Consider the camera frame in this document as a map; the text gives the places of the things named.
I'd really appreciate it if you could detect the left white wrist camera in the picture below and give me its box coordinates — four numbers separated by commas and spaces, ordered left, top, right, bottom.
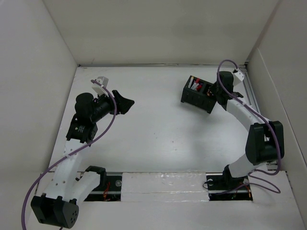
92, 77, 108, 96

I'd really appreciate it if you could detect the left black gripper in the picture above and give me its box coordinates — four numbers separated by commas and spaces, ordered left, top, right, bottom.
90, 90, 133, 123

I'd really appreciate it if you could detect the black slatted pen holder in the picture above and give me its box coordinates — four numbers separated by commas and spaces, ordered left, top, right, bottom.
181, 75, 216, 114

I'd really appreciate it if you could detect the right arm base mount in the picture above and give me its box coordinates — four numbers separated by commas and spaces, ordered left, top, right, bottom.
202, 169, 253, 201

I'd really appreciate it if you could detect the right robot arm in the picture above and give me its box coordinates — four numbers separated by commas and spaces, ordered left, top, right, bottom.
208, 70, 284, 189

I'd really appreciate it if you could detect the yellow capped marker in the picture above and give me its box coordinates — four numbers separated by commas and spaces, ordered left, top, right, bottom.
188, 76, 194, 88

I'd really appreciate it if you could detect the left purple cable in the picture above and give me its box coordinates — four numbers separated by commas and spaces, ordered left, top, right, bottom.
22, 80, 118, 230

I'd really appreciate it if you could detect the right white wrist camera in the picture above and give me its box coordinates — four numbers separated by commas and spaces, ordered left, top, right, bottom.
233, 69, 245, 86

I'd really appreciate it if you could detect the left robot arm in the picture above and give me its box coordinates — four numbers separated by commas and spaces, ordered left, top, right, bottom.
31, 90, 135, 229

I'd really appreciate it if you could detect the long red marker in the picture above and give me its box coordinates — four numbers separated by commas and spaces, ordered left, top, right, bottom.
193, 78, 200, 87

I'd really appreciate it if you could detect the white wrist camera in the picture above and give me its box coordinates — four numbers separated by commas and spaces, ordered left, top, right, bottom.
233, 69, 245, 86
92, 77, 108, 96

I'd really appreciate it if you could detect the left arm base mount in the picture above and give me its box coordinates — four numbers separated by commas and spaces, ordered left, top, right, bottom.
85, 172, 122, 202

